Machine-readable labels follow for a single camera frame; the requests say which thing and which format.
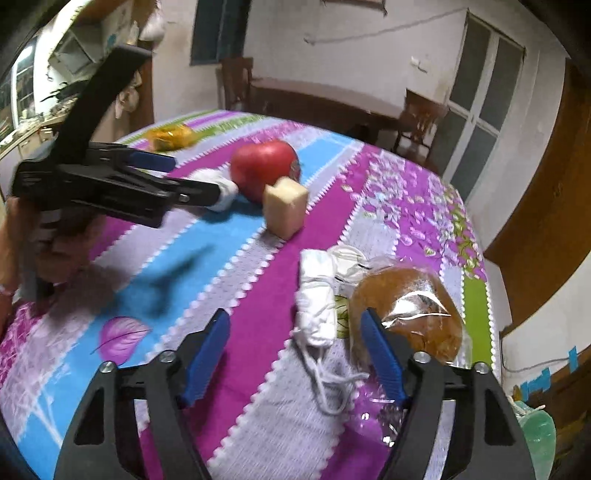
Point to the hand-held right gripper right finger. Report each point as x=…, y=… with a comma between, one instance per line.
x=381, y=362

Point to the hanging white plastic bag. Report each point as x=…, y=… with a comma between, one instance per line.
x=152, y=25

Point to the dark wooden dining table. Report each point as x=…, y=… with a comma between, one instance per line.
x=323, y=104

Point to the blue tape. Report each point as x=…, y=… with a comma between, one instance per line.
x=542, y=376

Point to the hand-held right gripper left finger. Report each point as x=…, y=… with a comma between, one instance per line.
x=205, y=360

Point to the glass double door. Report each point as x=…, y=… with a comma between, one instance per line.
x=485, y=101

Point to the white balled cloth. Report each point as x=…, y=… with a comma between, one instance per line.
x=226, y=191

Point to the pale yellow sponge block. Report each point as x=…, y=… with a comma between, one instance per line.
x=286, y=207

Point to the person's left hand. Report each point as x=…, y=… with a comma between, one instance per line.
x=76, y=244

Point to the dark window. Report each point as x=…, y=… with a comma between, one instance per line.
x=219, y=32

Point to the red apple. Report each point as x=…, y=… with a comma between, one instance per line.
x=258, y=166

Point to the yellow snack packet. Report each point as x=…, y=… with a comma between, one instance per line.
x=171, y=136

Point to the brown wooden door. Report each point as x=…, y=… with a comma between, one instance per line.
x=545, y=207

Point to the bread in clear bag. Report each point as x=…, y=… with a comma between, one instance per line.
x=411, y=309

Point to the wooden chair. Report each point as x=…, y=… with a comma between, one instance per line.
x=235, y=83
x=418, y=124

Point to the hanging beige cloth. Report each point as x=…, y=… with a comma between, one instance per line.
x=128, y=97

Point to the kitchen counter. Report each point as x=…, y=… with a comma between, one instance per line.
x=37, y=131

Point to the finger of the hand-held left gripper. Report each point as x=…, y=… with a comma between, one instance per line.
x=194, y=193
x=147, y=160

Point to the striped floral tablecloth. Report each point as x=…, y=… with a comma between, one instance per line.
x=258, y=277

